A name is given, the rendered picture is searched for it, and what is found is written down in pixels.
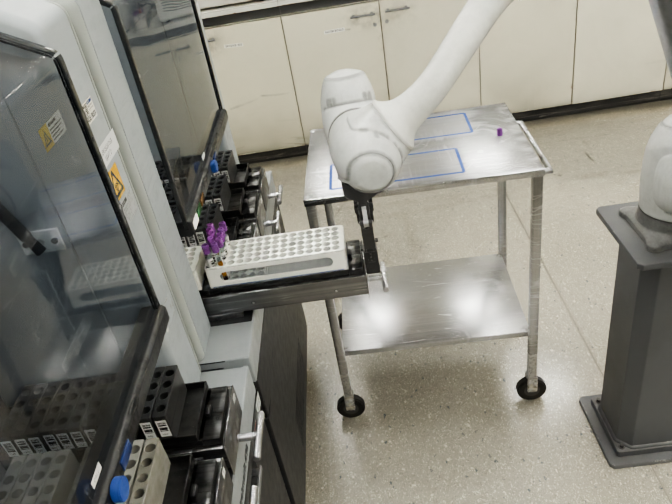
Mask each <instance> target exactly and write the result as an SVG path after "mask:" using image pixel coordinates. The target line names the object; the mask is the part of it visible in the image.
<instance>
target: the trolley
mask: <svg viewBox="0 0 672 504"><path fill-rule="evenodd" d="M499 127H501V128H502V130H503V135H502V136H497V128H499ZM520 127H521V128H522V130H523V132H524V133H525V135H526V137H527V138H528V140H529V142H530V143H531V145H532V147H533V148H534V150H535V152H536V153H537V155H538V157H539V158H540V160H541V162H542V163H543V165H544V167H545V168H544V167H543V165H542V163H541V162H540V160H539V158H538V157H537V155H536V153H535V152H534V150H533V148H532V147H531V145H530V143H529V142H528V140H527V138H526V137H525V135H524V133H523V132H522V130H521V128H520ZM552 173H553V169H552V167H551V165H550V164H549V162H548V161H547V159H546V157H545V156H544V154H543V153H542V151H541V149H540V148H539V146H538V145H537V143H536V141H535V140H534V138H533V137H532V135H531V133H530V132H529V130H528V129H527V127H526V125H525V124H524V122H523V121H516V120H515V118H514V117H513V115H512V113H511V112H510V110H509V108H508V107H507V105H506V103H498V104H491V105H484V106H477V107H470V108H463V109H456V110H449V111H442V112H434V113H431V115H430V116H429V117H428V118H427V119H426V120H425V121H424V122H423V124H422V125H421V126H420V127H419V129H418V130H417V132H416V135H415V138H414V148H413V149H412V150H411V151H410V153H409V154H408V156H407V157H406V159H405V160H404V162H403V165H402V167H401V170H400V172H399V174H398V176H397V178H396V179H395V181H394V182H393V183H392V184H391V185H390V186H389V187H388V188H386V189H384V190H382V191H380V192H378V194H377V195H376V196H374V197H372V198H378V197H386V196H393V195H401V194H409V193H416V192H424V191H432V190H439V189H447V188H455V187H462V186H470V185H478V184H485V183H493V182H497V192H498V254H492V255H483V256H475V257H467V258H459V259H450V260H442V261H434V262H425V263H417V264H409V265H400V266H392V267H386V271H387V277H388V283H389V289H390V290H389V291H388V292H384V291H383V286H382V280H378V281H371V282H369V281H368V285H369V293H370V301H369V294H363V295H356V296H349V297H342V298H341V299H342V313H340V314H339V316H338V315H337V310H336V305H335V300H334V299H327V300H325V304H326V309H327V314H328V319H329V324H330V328H331V333H332V338H333V343H334V348H335V353H336V358H337V362H338V367H339V372H340V377H341V382H342V387H343V392H344V396H342V397H340V398H339V399H338V401H337V410H338V412H339V413H340V414H341V415H342V416H345V417H349V418H353V417H357V416H360V415H361V414H362V413H363V412H364V410H365V402H364V399H363V398H362V397H360V396H359V395H356V394H354V391H353V388H352V387H351V382H350V377H349V372H348V367H347V361H346V356H350V355H359V354H368V353H377V352H387V351H396V350H405V349H414V348H423V347H433V346H442V345H451V344H460V343H470V342H479V341H488V340H497V339H506V338H516V337H525V336H528V345H527V370H525V377H523V378H521V379H520V380H519V381H518V382H517V384H516V390H517V393H518V395H519V396H520V397H521V398H523V399H527V400H533V399H537V398H539V397H541V396H542V395H543V394H544V393H545V391H546V384H545V381H544V380H543V379H542V378H541V377H539V376H537V353H538V324H539V294H540V265H541V236H542V207H543V178H544V176H545V175H547V174H552ZM337 177H338V175H337V171H336V168H335V166H334V164H333V162H332V159H331V155H330V150H329V145H328V143H327V141H326V137H325V133H324V128H321V129H314V130H310V137H309V147H308V157H307V167H306V177H305V187H304V198H303V203H304V207H306V212H307V217H308V222H309V227H310V229H316V228H320V223H319V218H318V213H317V208H316V206H317V205H324V208H325V213H326V219H327V224H328V227H329V226H336V224H335V218H334V213H333V207H332V203H340V202H347V201H353V200H349V199H347V198H345V197H344V195H343V191H342V185H341V181H340V180H338V179H337ZM524 178H531V210H530V255H529V300H528V323H527V321H526V318H525V315H524V313H523V310H522V307H521V305H520V302H519V299H518V297H517V294H516V292H515V289H514V286H513V284H512V281H511V278H510V276H509V273H508V270H507V208H506V181H508V180H516V179H524ZM340 329H342V336H341V331H340Z"/></svg>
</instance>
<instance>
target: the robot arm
mask: <svg viewBox="0 0 672 504"><path fill-rule="evenodd" d="M513 1H514V0H468V1H467V2H466V4H465V5H464V7H463V9H462V10H461V12H460V13H459V15H458V17H457V18H456V20H455V22H454V23H453V25H452V26H451V28H450V30H449V31H448V33H447V35H446V36H445V38H444V39H443V41H442V43H441V44H440V46H439V47H438V49H437V51H436V52H435V54H434V56H433V57H432V59H431V60H430V62H429V64H428V65H427V67H426V68H425V70H424V71H423V72H422V74H421V75H420V76H419V78H418V79H417V80H416V81H415V82H414V83H413V84H412V85H411V86H410V87H409V88H408V89H407V90H406V91H405V92H403V93H402V94H401V95H399V96H398V97H396V98H394V99H392V100H390V101H376V99H375V94H374V90H373V88H372V86H371V83H370V81H369V79H368V77H367V76H366V74H365V72H363V71H361V70H357V69H341V70H337V71H335V72H333V73H331V74H329V75H328V76H326V77H325V78H324V79H323V83H322V89H321V101H320V103H321V113H322V123H323V128H324V133H325V137H326V141H327V143H328V145H329V150H330V155H331V159H332V162H333V164H334V166H335V168H336V171H337V175H338V177H337V179H338V180H340V181H341V185H342V191H343V195H344V197H345V198H347V199H349V200H353V203H354V211H355V214H356V215H357V222H358V224H359V225H360V227H361V235H362V239H363V240H362V242H363V245H362V246H363V247H361V251H363V253H364V259H365V265H366V272H367V274H375V273H380V265H379V258H378V251H377V245H376V243H375V242H378V238H374V232H373V225H372V224H373V222H374V216H373V211H374V207H373V202H372V197H374V196H376V195H377V194H378V192H380V191H382V190H384V189H386V188H388V187H389V186H390V185H391V184H392V183H393V182H394V181H395V179H396V178H397V176H398V174H399V172H400V170H401V167H402V165H403V162H404V160H405V159H406V157H407V156H408V154H409V153H410V151H411V150H412V149H413V148H414V138H415V135H416V132H417V130H418V129H419V127H420V126H421V125H422V124H423V122H424V121H425V120H426V119H427V118H428V117H429V116H430V115H431V113H432V112H433V111H434V110H435V109H436V108H437V107H438V105H439V104H440V103H441V102H442V100H443V99H444V98H445V96H446V95H447V94H448V92H449V91H450V90H451V88H452V87H453V85H454V84H455V82H456V81H457V79H458V78H459V76H460V75H461V73H462V72H463V70H464V69H465V67H466V66H467V64H468V63H469V61H470V60H471V58H472V57H473V55H474V54H475V52H476V51H477V49H478V48H479V46H480V45H481V43H482V42H483V40H484V38H485V37H486V35H487V34H488V32H489V31H490V29H491V28H492V26H493V25H494V24H495V22H496V21H497V19H498V18H499V17H500V15H501V14H502V13H503V12H504V10H505V9H506V8H507V7H508V6H509V5H510V4H511V3H512V2H513ZM648 1H649V5H650V8H651V11H652V15H653V18H654V22H655V25H656V28H657V32H658V35H659V39H660V42H661V45H662V49H663V52H664V56H665V59H666V62H667V66H668V69H669V72H670V76H671V79H672V0H648ZM619 216H620V217H621V218H623V219H625V220H626V221H627V222H628V223H629V225H630V226H631V227H632V228H633V229H634V231H635V232H636V233H637V234H638V236H639V237H640V238H641V239H642V241H643V242H644V243H645V247H646V250H647V251H649V252H652V253H658V252H661V251H664V250H668V249H672V114H671V115H669V116H668V117H667V118H665V119H664V120H663V121H661V122H660V123H659V124H658V126H657V127H656V128H655V130H654V131H653V133H652V134H651V136H650V138H649V140H648V143H647V145H646V148H645V152H644V157H643V162H642V168H641V175H640V185H639V203H638V206H630V207H622V208H620V210H619Z"/></svg>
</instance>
